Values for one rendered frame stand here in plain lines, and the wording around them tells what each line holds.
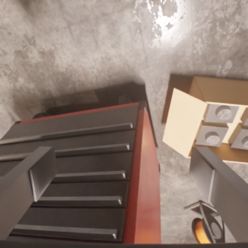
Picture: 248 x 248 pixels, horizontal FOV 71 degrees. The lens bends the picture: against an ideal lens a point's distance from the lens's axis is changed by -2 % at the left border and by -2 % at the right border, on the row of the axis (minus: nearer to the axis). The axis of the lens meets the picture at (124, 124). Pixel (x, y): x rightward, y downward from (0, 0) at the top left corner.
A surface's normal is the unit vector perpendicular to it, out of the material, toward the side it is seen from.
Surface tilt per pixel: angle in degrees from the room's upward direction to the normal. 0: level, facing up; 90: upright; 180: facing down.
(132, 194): 90
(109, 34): 0
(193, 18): 0
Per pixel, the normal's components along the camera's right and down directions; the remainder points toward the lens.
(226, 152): 0.02, -0.77
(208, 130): -0.13, 0.62
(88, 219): -0.25, -0.77
